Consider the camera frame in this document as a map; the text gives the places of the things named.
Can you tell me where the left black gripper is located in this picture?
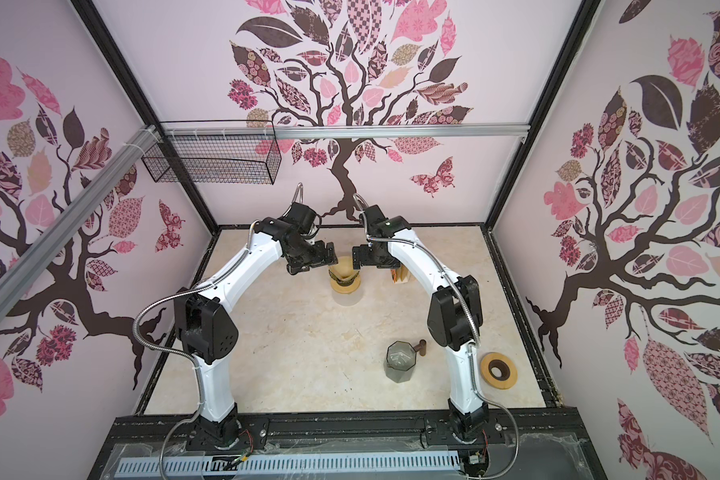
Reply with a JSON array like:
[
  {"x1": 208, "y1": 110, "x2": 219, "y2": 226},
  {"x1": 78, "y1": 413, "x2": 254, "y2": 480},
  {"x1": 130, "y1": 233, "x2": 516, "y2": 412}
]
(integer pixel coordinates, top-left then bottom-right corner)
[{"x1": 286, "y1": 237, "x2": 336, "y2": 272}]

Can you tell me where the black wire basket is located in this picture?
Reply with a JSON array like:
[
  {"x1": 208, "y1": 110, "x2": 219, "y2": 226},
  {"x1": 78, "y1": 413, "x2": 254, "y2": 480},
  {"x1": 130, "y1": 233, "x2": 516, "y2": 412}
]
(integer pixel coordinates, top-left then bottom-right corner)
[{"x1": 141, "y1": 120, "x2": 282, "y2": 185}]

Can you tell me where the wooden dripper ring stand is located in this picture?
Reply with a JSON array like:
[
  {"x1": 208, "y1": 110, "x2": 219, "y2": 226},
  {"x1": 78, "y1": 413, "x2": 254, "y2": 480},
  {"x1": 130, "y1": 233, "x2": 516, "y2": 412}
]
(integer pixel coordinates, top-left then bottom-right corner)
[{"x1": 330, "y1": 275, "x2": 362, "y2": 295}]

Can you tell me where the aluminium rail left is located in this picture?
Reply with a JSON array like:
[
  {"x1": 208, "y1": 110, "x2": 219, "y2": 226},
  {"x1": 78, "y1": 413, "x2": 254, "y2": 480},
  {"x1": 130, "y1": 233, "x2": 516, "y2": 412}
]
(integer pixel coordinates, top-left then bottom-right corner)
[{"x1": 0, "y1": 126, "x2": 159, "y2": 323}]

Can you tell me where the grey glass server with knob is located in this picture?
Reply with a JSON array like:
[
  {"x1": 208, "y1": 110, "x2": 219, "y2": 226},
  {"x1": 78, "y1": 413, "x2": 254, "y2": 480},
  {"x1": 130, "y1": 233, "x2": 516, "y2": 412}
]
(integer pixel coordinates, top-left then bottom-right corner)
[{"x1": 384, "y1": 339, "x2": 427, "y2": 383}]

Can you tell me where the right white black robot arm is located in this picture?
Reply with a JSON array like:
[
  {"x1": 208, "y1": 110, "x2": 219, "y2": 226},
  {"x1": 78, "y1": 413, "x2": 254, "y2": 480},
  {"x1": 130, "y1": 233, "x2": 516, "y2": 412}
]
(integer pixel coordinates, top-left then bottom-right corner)
[{"x1": 352, "y1": 197, "x2": 490, "y2": 441}]

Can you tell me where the brown paper filter stack holder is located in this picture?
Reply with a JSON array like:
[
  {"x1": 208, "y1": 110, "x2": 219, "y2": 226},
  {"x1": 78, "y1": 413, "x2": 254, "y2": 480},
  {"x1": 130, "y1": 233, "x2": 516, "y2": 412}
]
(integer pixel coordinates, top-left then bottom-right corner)
[{"x1": 390, "y1": 265, "x2": 409, "y2": 284}]

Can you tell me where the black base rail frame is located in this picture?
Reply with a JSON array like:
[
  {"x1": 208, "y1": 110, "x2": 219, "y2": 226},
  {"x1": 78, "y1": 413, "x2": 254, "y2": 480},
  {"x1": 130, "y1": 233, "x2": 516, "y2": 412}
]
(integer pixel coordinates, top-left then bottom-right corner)
[{"x1": 87, "y1": 408, "x2": 606, "y2": 479}]

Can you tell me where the white slotted cable duct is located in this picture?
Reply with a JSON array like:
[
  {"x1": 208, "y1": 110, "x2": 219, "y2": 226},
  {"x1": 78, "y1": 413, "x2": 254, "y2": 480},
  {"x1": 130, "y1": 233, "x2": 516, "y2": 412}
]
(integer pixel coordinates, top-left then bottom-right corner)
[{"x1": 114, "y1": 451, "x2": 461, "y2": 479}]

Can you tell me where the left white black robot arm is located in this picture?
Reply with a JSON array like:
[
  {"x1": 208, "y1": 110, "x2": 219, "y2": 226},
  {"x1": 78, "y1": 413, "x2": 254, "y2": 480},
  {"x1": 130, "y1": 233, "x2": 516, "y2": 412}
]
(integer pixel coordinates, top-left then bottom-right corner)
[{"x1": 175, "y1": 201, "x2": 338, "y2": 446}]

